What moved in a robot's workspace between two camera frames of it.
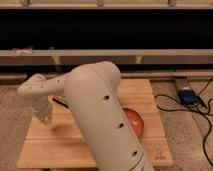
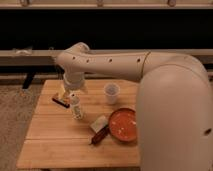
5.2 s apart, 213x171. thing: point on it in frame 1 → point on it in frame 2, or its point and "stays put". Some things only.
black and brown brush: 58,102 stays put
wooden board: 60,142 stays put
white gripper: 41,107 → 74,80
